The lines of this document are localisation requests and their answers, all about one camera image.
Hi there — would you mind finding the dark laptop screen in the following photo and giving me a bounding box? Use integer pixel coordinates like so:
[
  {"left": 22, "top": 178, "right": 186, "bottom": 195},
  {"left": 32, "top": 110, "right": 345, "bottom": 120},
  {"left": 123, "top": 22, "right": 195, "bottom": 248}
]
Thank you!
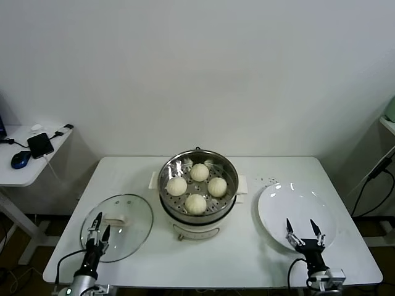
[{"left": 0, "top": 91, "right": 7, "bottom": 140}]

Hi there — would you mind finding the round glass pot lid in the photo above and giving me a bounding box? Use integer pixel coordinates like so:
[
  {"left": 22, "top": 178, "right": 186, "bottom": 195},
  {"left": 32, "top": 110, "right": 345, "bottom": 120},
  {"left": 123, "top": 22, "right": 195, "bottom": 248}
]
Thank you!
[{"left": 80, "top": 193, "right": 154, "bottom": 263}]

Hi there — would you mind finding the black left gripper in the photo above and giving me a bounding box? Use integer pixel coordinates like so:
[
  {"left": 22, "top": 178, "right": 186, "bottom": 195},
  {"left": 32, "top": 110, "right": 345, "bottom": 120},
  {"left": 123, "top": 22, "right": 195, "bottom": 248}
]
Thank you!
[{"left": 80, "top": 211, "right": 112, "bottom": 278}]

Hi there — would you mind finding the white round plate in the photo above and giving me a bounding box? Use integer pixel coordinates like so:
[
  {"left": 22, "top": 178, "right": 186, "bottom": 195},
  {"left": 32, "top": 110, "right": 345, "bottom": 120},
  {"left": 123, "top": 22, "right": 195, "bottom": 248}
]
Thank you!
[{"left": 257, "top": 182, "right": 337, "bottom": 253}]

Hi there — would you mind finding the white side table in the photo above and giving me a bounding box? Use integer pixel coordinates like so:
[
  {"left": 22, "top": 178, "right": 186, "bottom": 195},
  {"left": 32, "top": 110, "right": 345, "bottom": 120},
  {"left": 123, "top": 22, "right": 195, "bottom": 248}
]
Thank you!
[{"left": 0, "top": 124, "right": 75, "bottom": 266}]

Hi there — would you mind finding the black white usb adapter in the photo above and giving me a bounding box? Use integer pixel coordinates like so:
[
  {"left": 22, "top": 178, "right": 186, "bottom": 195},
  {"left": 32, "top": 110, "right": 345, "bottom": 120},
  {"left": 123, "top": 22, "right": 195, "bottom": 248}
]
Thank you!
[{"left": 49, "top": 123, "right": 74, "bottom": 140}]

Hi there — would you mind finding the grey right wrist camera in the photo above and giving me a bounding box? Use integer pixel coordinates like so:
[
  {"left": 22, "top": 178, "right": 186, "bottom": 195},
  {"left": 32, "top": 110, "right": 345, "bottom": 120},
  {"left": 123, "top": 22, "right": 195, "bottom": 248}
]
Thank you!
[{"left": 307, "top": 267, "right": 346, "bottom": 292}]

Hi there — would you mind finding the white steamed baozi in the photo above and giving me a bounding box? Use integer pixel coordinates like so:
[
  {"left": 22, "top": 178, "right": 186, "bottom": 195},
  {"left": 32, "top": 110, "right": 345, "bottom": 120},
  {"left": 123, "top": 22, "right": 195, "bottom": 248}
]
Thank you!
[
  {"left": 184, "top": 193, "right": 207, "bottom": 216},
  {"left": 207, "top": 177, "right": 228, "bottom": 198},
  {"left": 189, "top": 163, "right": 209, "bottom": 183},
  {"left": 166, "top": 176, "right": 188, "bottom": 197}
]

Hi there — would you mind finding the pale floor cable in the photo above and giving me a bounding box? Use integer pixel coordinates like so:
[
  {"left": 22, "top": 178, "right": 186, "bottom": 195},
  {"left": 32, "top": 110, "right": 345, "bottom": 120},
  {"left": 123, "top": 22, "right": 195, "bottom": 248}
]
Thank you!
[{"left": 9, "top": 266, "right": 43, "bottom": 294}]

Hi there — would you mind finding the black smartphone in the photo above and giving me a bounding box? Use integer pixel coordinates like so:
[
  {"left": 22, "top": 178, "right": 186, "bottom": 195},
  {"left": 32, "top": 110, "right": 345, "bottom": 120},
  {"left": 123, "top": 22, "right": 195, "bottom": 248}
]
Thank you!
[{"left": 27, "top": 133, "right": 55, "bottom": 160}]

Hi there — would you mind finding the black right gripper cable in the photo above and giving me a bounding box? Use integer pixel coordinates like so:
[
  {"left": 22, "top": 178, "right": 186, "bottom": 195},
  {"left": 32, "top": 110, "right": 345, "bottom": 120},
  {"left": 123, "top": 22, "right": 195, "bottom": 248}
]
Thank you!
[{"left": 287, "top": 258, "right": 309, "bottom": 292}]

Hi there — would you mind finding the black usb cable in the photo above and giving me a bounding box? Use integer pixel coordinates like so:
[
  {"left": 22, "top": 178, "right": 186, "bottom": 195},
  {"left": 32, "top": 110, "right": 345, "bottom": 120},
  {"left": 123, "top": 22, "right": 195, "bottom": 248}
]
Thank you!
[{"left": 0, "top": 138, "right": 29, "bottom": 149}]

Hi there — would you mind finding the blue computer mouse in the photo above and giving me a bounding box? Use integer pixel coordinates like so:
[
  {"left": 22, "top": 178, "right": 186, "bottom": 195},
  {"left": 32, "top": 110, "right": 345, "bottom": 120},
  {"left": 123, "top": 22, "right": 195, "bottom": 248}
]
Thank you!
[{"left": 10, "top": 150, "right": 32, "bottom": 170}]

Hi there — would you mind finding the stainless steel steamer basket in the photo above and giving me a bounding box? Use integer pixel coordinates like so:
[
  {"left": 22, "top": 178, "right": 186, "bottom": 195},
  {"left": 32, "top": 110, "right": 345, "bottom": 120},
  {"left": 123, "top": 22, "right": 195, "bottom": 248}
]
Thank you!
[{"left": 149, "top": 150, "right": 249, "bottom": 224}]

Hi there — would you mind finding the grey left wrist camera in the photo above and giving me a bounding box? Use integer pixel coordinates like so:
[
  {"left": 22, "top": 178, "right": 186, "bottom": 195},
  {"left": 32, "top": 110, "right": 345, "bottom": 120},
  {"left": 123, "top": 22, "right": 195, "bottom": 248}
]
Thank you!
[{"left": 88, "top": 283, "right": 111, "bottom": 295}]

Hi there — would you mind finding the black power adapter cable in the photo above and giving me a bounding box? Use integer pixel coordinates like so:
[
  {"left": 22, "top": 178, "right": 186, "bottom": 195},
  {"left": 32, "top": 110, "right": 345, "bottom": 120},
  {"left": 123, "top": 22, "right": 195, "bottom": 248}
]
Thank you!
[{"left": 351, "top": 154, "right": 395, "bottom": 218}]

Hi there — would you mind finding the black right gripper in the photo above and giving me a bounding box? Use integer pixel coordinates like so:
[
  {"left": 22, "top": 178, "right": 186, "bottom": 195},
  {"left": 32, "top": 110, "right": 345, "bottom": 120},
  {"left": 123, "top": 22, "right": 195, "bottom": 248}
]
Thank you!
[{"left": 285, "top": 218, "right": 328, "bottom": 272}]

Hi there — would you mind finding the white charging cable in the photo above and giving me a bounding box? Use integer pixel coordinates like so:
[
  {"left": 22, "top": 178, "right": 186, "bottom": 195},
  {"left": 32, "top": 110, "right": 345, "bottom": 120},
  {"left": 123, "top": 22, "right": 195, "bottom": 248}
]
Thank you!
[{"left": 43, "top": 154, "right": 67, "bottom": 191}]

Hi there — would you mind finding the white shelf board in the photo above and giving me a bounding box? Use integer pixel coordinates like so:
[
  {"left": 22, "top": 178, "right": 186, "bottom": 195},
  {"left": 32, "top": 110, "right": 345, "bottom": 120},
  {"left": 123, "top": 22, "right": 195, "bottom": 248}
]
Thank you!
[{"left": 378, "top": 115, "right": 395, "bottom": 136}]

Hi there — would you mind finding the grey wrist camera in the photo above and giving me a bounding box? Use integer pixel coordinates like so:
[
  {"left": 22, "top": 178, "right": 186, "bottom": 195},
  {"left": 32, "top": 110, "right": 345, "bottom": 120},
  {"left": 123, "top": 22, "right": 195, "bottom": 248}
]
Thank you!
[
  {"left": 88, "top": 283, "right": 111, "bottom": 295},
  {"left": 307, "top": 267, "right": 346, "bottom": 292}
]

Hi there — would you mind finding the pale green container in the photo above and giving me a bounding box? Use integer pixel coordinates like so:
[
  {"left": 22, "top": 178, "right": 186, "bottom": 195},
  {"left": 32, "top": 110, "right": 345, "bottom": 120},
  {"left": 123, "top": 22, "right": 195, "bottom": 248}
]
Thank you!
[{"left": 386, "top": 95, "right": 395, "bottom": 123}]

